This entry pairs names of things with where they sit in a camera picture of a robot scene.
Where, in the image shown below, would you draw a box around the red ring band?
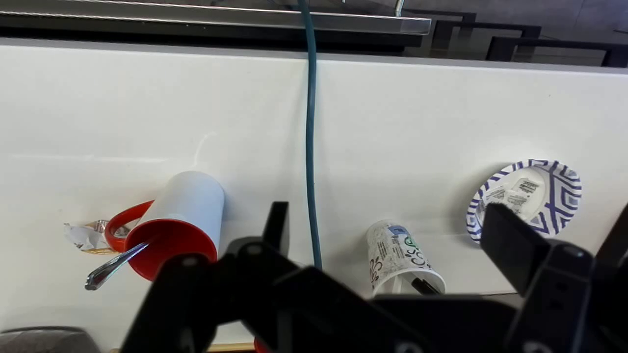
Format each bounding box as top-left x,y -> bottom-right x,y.
103,200 -> 151,251

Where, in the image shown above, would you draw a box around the red and white cup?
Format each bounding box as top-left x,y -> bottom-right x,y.
119,171 -> 225,281

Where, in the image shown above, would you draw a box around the white sachet packets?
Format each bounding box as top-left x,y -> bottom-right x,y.
486,177 -> 543,214

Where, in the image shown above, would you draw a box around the teal cable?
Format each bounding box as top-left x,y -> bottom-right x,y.
296,0 -> 323,271

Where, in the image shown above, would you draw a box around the patterned paper cup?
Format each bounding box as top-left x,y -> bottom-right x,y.
364,222 -> 445,296

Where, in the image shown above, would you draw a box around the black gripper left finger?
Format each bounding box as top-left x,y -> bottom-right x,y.
121,202 -> 419,353

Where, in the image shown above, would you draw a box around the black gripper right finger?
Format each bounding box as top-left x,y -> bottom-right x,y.
480,204 -> 628,353

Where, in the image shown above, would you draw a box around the blue patterned paper plate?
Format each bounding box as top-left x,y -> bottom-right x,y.
465,159 -> 582,243

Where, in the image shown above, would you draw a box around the crumpled foil wrapper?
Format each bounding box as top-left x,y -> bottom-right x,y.
64,220 -> 111,253

